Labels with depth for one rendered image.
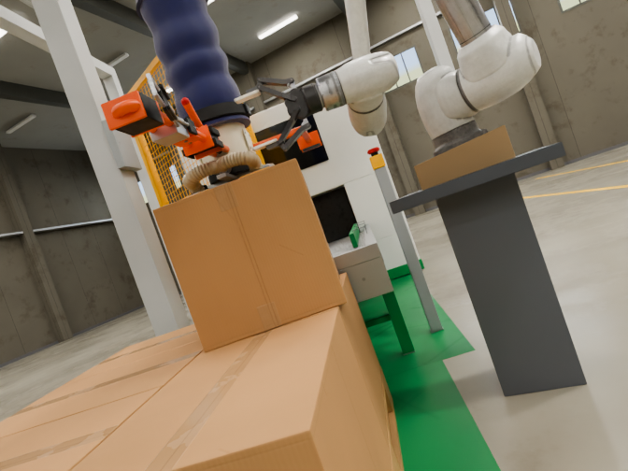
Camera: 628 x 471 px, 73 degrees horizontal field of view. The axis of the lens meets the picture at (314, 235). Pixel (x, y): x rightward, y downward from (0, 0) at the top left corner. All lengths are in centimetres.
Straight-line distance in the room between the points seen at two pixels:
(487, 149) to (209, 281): 93
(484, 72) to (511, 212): 44
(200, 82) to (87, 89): 164
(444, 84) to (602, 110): 1158
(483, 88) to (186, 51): 92
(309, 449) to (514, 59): 120
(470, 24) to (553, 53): 1160
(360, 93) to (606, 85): 1210
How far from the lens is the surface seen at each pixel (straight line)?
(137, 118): 85
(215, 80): 142
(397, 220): 230
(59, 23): 320
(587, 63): 1310
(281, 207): 110
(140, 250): 276
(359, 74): 112
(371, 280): 175
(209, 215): 113
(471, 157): 145
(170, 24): 151
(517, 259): 149
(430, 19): 498
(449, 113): 150
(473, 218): 147
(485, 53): 144
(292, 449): 55
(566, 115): 1285
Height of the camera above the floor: 77
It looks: 1 degrees down
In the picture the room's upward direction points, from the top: 20 degrees counter-clockwise
